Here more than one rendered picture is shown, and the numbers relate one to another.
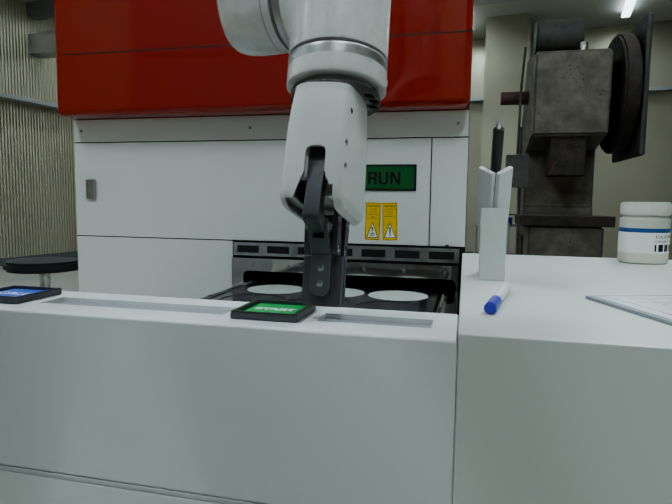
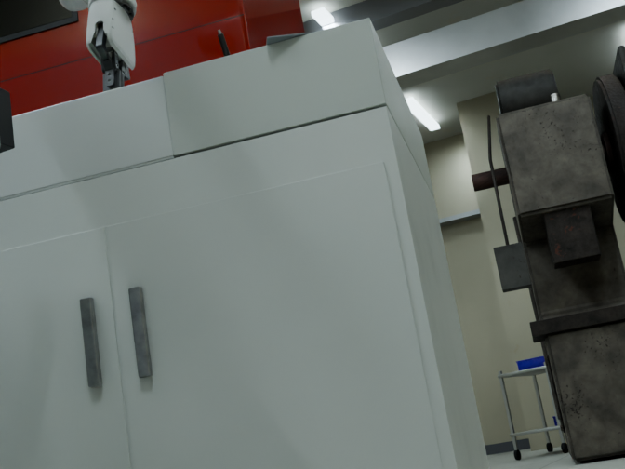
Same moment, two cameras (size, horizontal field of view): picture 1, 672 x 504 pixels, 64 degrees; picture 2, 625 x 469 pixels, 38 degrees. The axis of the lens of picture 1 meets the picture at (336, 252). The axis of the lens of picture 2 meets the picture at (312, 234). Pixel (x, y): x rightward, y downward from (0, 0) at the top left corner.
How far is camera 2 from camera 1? 1.28 m
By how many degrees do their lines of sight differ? 19
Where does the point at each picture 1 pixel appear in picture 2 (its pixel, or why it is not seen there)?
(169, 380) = (44, 134)
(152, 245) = not seen: hidden behind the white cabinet
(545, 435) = (201, 100)
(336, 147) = (107, 20)
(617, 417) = (225, 84)
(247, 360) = (78, 113)
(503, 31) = (484, 115)
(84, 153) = not seen: outside the picture
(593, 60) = (568, 111)
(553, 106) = (535, 175)
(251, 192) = not seen: hidden behind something
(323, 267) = (111, 74)
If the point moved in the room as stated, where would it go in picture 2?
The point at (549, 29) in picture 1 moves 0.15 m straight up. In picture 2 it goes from (511, 89) to (507, 71)
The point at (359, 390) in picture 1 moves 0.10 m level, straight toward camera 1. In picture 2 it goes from (127, 109) to (110, 85)
